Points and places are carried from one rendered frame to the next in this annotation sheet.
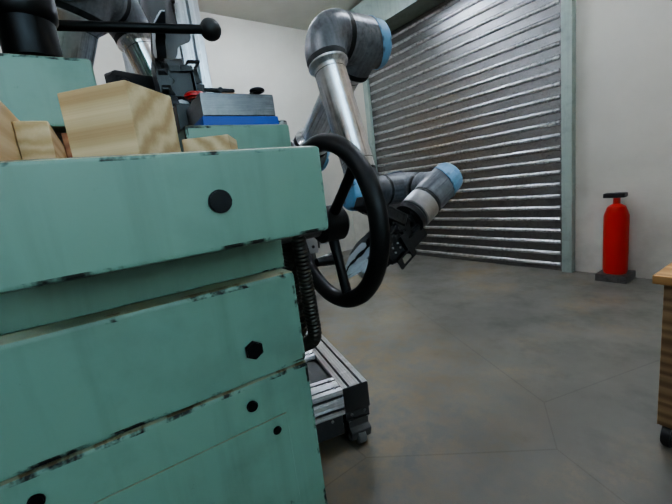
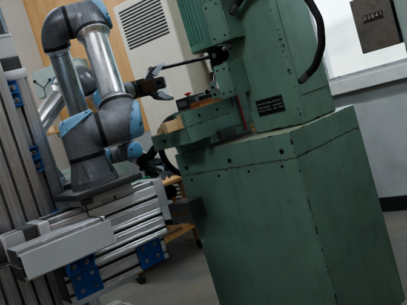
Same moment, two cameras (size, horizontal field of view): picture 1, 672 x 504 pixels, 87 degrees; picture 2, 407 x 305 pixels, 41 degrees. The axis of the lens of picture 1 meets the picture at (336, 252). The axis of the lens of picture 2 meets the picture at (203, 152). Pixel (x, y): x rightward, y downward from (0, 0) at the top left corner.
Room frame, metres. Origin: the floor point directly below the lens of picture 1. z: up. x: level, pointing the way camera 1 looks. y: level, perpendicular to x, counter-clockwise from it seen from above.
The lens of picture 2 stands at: (1.06, 2.41, 0.98)
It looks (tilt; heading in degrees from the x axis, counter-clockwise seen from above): 5 degrees down; 257
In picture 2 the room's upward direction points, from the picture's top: 17 degrees counter-clockwise
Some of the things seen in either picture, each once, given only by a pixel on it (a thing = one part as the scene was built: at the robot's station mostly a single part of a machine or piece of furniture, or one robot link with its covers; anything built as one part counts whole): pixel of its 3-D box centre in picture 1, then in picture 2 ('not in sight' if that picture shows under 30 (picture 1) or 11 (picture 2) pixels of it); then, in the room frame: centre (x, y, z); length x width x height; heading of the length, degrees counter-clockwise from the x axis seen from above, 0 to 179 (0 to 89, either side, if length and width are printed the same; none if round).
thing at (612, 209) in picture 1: (616, 236); not in sight; (2.37, -1.92, 0.30); 0.19 x 0.18 x 0.60; 125
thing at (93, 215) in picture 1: (173, 206); (214, 123); (0.48, 0.21, 0.87); 0.61 x 0.30 x 0.06; 32
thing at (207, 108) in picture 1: (222, 114); (191, 100); (0.53, 0.14, 0.99); 0.13 x 0.11 x 0.06; 32
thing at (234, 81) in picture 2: not in sight; (232, 78); (0.46, 0.53, 1.02); 0.09 x 0.07 x 0.12; 32
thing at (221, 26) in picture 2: not in sight; (222, 20); (0.44, 0.56, 1.22); 0.09 x 0.08 x 0.15; 122
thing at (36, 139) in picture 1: (71, 180); (215, 111); (0.50, 0.34, 0.92); 0.55 x 0.02 x 0.04; 32
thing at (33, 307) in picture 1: (142, 250); (226, 132); (0.45, 0.24, 0.82); 0.40 x 0.21 x 0.04; 32
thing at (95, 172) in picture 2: not in sight; (91, 169); (1.03, 0.65, 0.87); 0.15 x 0.15 x 0.10
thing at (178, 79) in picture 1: (175, 88); (140, 88); (0.74, 0.27, 1.09); 0.12 x 0.09 x 0.08; 32
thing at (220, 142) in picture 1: (213, 155); not in sight; (0.38, 0.11, 0.92); 0.05 x 0.04 x 0.03; 93
